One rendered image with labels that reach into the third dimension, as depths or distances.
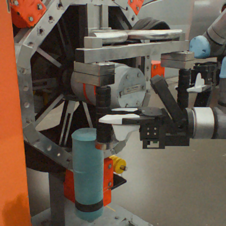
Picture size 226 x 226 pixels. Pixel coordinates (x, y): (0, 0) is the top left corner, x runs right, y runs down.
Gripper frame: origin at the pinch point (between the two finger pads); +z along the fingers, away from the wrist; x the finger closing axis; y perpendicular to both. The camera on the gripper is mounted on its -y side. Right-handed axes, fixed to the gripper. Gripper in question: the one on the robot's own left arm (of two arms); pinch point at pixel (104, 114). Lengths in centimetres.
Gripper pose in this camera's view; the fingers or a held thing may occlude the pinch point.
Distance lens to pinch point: 70.1
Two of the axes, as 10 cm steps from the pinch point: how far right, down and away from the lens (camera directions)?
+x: 0.0, -2.9, 9.6
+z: -10.0, 0.0, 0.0
